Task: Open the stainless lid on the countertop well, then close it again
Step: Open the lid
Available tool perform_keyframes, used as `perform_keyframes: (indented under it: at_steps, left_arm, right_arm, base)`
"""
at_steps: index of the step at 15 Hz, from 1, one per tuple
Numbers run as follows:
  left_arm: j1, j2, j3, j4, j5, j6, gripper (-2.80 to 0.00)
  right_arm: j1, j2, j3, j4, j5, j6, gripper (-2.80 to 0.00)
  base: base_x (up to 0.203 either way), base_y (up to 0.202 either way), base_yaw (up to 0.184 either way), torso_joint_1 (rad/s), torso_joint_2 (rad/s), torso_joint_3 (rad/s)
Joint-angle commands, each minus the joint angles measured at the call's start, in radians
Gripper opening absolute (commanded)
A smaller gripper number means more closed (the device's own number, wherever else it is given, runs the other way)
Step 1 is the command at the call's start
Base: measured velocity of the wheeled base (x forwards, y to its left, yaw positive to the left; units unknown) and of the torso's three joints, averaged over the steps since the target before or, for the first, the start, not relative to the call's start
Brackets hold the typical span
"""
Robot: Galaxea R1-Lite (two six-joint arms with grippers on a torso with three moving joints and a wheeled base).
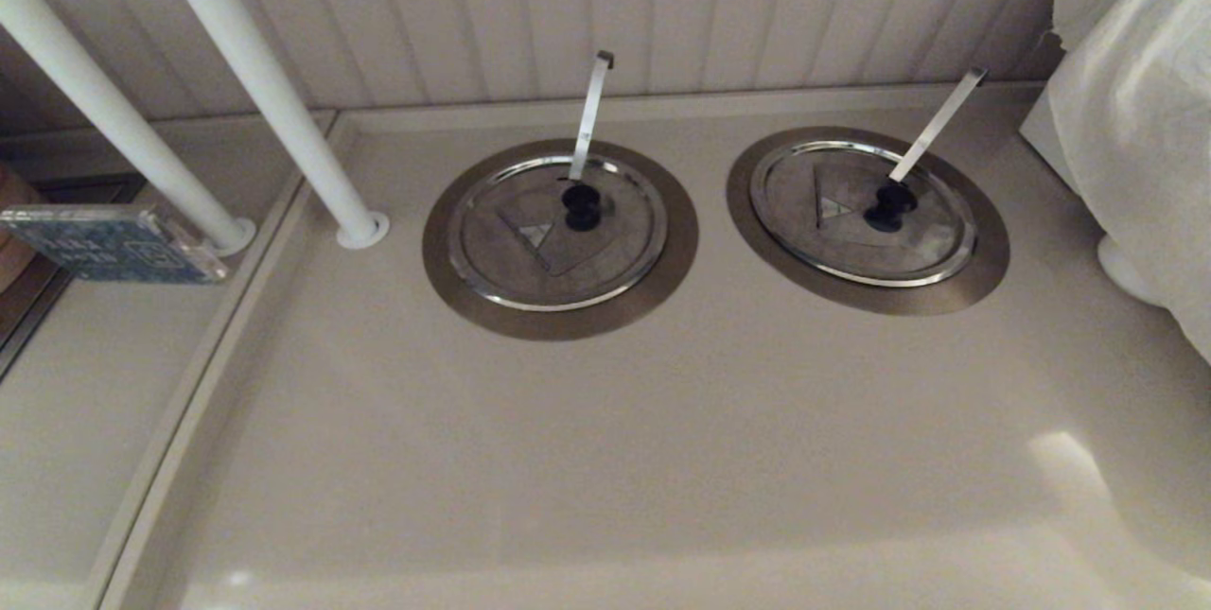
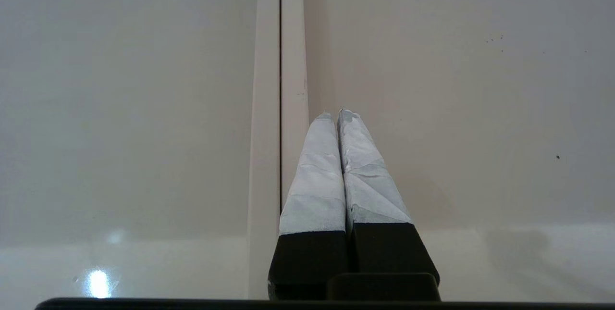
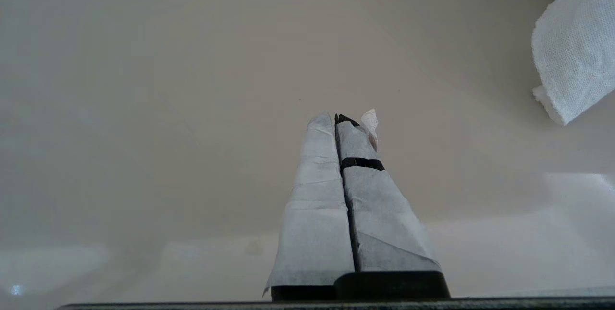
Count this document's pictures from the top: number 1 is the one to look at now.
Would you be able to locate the steel lid with black knob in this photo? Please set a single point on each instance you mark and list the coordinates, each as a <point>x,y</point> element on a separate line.
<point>501,260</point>
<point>851,251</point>

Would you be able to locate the white metal pole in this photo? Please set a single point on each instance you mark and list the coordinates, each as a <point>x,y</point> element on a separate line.
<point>95,92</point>
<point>260,71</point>

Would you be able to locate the blue sign in acrylic holder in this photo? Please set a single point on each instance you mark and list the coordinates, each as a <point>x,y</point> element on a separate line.
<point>104,246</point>

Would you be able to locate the white round base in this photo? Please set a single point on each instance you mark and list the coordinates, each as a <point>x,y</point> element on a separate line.
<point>1121,274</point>

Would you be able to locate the brown wooden board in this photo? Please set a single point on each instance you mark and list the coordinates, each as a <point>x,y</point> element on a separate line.
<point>11,189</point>

